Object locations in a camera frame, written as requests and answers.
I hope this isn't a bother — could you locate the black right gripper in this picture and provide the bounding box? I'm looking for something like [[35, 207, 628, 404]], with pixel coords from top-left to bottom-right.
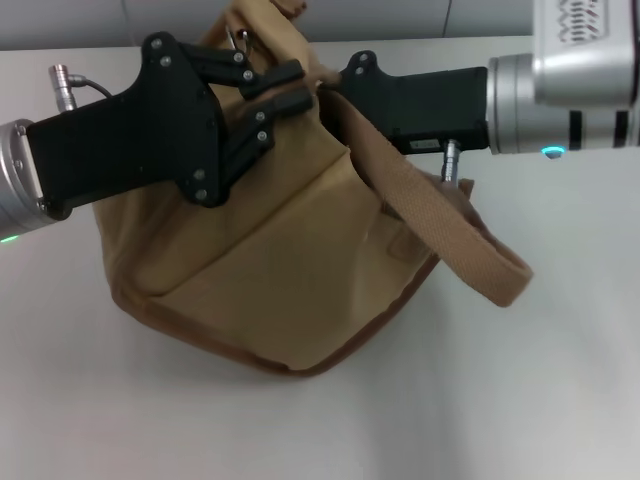
[[339, 50, 491, 157]]

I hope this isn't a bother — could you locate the silver left gripper cable connector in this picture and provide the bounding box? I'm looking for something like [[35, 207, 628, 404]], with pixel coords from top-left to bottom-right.
[[47, 63, 114, 109]]

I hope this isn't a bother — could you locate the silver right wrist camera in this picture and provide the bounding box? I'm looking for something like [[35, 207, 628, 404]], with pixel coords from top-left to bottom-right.
[[532, 0, 640, 109]]

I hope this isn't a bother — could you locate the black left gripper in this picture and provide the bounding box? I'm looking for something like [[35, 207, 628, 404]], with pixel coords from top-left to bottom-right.
[[24, 32, 315, 222]]

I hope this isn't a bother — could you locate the metal zipper pull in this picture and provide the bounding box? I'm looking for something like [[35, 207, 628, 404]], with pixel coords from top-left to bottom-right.
[[225, 25, 256, 55]]

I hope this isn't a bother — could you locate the khaki canvas food bag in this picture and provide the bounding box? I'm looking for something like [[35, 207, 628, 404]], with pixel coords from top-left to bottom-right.
[[92, 0, 536, 377]]

